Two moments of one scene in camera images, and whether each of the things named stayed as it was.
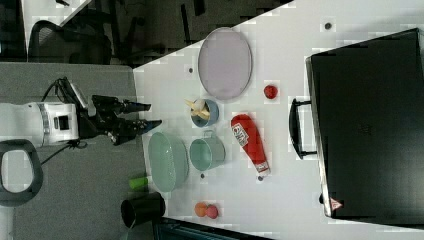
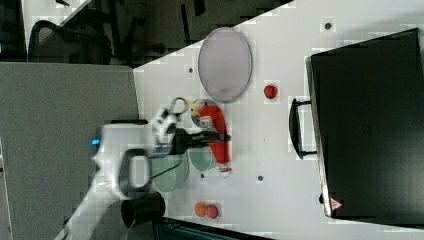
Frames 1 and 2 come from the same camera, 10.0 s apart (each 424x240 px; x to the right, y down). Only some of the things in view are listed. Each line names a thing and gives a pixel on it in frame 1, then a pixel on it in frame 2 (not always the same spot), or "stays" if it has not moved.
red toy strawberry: x=212 y=211 stays
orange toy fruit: x=200 y=209 stays
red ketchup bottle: x=249 y=138 -> x=211 y=118
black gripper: x=107 y=120 -> x=183 y=140
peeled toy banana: x=198 y=108 stays
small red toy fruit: x=270 y=91 stays
